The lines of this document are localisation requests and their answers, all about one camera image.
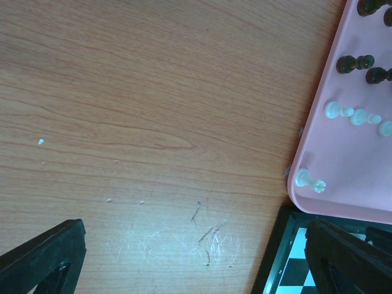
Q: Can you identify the black pawn row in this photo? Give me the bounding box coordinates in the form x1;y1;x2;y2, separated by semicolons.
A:
336;55;391;85

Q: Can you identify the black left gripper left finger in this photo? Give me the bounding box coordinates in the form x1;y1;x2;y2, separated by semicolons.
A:
1;219;86;293

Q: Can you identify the white pawn row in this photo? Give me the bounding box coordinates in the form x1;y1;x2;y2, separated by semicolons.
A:
323;101;391;137

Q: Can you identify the pink piece tray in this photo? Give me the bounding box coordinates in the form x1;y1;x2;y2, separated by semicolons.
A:
288;1;391;224

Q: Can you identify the black piece back row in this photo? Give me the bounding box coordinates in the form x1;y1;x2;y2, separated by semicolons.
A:
357;0;391;27

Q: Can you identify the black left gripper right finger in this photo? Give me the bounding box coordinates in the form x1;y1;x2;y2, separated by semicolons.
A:
304;220;391;293

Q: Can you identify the black and grey chessboard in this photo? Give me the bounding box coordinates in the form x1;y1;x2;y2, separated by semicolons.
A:
251;206;391;293

